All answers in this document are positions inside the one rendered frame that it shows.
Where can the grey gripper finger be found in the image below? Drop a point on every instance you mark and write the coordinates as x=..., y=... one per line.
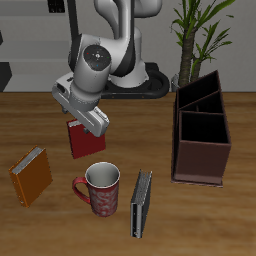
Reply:
x=86, y=130
x=64, y=110

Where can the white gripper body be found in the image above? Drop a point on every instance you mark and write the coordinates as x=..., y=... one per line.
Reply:
x=94, y=122

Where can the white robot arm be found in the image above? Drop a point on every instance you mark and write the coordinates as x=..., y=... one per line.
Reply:
x=126, y=50

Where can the red book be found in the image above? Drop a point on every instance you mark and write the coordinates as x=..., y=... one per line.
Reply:
x=87, y=144

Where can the orange book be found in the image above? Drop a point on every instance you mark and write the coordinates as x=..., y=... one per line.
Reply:
x=33, y=178

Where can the black book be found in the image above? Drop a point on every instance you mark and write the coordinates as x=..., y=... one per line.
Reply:
x=142, y=203

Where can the dark brown desk caddy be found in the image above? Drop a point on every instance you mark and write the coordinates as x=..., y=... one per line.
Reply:
x=201, y=160

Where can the dark block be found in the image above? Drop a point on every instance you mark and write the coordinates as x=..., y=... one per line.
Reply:
x=4, y=76

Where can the red patterned mug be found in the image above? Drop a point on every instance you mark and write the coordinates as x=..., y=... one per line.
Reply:
x=104, y=197

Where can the green pot plant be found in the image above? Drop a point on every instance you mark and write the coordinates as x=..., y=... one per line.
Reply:
x=187, y=50

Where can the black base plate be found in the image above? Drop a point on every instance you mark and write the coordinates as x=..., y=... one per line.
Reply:
x=159, y=85

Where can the black wall panel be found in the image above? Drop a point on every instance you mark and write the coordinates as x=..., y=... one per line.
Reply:
x=56, y=6

